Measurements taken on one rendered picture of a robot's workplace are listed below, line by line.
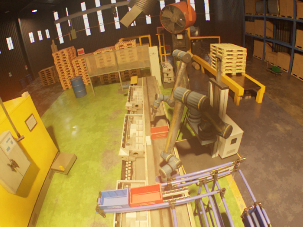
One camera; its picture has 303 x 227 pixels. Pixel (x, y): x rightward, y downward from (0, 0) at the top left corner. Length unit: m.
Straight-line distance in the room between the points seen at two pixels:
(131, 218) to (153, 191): 0.43
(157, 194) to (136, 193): 0.20
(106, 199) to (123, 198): 0.18
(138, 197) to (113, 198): 0.27
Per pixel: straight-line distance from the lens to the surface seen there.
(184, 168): 2.87
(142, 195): 1.61
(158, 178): 2.15
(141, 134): 2.72
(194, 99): 1.45
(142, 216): 1.87
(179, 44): 7.10
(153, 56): 6.46
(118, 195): 1.67
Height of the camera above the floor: 2.62
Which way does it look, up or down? 32 degrees down
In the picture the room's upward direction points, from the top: 8 degrees counter-clockwise
